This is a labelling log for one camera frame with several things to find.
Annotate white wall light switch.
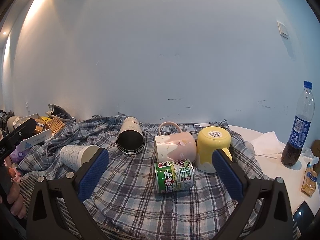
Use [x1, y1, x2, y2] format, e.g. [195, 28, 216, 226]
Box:
[277, 21, 289, 39]

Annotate white marble steel tumbler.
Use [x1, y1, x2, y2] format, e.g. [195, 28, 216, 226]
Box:
[117, 116, 145, 155]

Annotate blue label cola bottle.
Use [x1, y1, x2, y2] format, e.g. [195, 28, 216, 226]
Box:
[281, 81, 315, 166]

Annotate orange plastic ribbed tray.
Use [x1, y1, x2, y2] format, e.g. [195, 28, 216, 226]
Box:
[46, 117, 66, 134]

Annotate blue patterned white paper cup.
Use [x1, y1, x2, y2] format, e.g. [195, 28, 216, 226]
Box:
[60, 145, 99, 171]

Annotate white cardboard box of items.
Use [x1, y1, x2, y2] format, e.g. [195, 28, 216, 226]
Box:
[7, 113, 53, 152]

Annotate gold snack sachet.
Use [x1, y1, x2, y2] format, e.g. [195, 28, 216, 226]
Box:
[301, 162, 317, 197]

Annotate green labelled tin can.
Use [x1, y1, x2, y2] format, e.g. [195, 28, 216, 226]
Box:
[153, 159, 195, 193]

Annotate blue plaid cloth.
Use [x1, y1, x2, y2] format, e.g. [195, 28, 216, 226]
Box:
[16, 112, 268, 240]

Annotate purple tissue pack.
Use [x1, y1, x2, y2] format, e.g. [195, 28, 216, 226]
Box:
[10, 149, 25, 164]

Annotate white tissue paper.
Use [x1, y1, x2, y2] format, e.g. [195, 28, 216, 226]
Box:
[249, 132, 284, 159]

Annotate yellow white ceramic mug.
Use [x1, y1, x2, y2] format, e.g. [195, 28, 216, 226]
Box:
[195, 126, 233, 173]

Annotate white wall socket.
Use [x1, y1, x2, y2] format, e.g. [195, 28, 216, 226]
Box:
[25, 102, 30, 115]

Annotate brown cardboard box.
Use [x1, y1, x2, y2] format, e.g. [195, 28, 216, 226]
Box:
[311, 139, 320, 174]

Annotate black smartphone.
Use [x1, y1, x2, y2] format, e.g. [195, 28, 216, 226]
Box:
[293, 201, 314, 234]

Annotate grey open pouch bag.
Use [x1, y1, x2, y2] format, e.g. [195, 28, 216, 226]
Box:
[46, 104, 74, 122]

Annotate pink white ceramic mug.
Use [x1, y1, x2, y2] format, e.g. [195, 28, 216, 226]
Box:
[154, 121, 197, 162]

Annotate person's left hand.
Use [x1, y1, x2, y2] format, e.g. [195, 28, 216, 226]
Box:
[4, 166, 27, 219]

